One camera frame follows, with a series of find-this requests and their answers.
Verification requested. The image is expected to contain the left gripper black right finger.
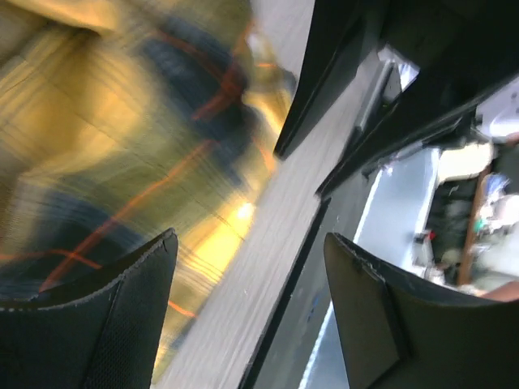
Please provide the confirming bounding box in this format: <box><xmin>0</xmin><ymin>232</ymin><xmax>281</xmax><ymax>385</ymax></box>
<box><xmin>324</xmin><ymin>233</ymin><xmax>518</xmax><ymax>388</ymax></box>

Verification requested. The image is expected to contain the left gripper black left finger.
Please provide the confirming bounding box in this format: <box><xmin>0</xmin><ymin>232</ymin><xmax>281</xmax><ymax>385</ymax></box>
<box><xmin>1</xmin><ymin>229</ymin><xmax>178</xmax><ymax>388</ymax></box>

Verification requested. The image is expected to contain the yellow plaid long sleeve shirt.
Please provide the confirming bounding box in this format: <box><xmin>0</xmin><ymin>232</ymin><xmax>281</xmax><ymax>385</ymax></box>
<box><xmin>1</xmin><ymin>1</ymin><xmax>295</xmax><ymax>372</ymax></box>

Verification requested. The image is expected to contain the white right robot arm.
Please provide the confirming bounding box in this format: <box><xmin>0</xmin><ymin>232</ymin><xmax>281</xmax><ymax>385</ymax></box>
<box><xmin>275</xmin><ymin>1</ymin><xmax>518</xmax><ymax>198</ymax></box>

